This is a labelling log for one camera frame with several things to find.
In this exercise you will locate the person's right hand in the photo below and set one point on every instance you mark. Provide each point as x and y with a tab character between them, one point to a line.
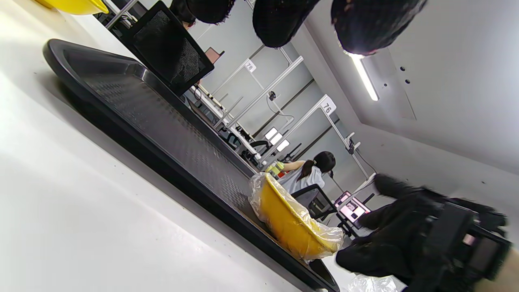
393	243

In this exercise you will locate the person's left hand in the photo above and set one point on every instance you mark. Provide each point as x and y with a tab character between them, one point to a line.
365	24

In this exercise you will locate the yellow bowl with red sticks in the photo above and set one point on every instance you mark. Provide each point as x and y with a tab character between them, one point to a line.
324	237

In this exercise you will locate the yellow plastic bowl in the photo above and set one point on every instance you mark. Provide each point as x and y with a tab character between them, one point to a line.
77	6
284	219

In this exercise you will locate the monitor with pink screen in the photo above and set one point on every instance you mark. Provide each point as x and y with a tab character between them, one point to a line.
352	211

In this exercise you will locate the long ceiling lamp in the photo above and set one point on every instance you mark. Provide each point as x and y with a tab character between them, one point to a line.
365	79

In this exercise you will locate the black mesh office chair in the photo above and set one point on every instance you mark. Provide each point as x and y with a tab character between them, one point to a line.
320	202
170	44

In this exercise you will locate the clear bottle with yellow lid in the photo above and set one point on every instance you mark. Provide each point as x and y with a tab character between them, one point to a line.
275	168

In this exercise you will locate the small reddish monitor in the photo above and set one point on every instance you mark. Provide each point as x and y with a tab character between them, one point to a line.
214	54

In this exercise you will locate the white background desk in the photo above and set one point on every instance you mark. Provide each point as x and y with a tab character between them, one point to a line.
211	105

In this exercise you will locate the black plastic tray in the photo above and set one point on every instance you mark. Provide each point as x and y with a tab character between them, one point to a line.
162	117

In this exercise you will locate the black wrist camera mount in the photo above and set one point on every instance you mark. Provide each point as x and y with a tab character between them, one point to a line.
482	251

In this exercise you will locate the black frame camera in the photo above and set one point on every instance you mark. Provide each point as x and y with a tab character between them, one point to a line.
272	95
350	146

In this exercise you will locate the white aluminium frame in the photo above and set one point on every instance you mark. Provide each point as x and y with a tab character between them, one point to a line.
263	93
296	126

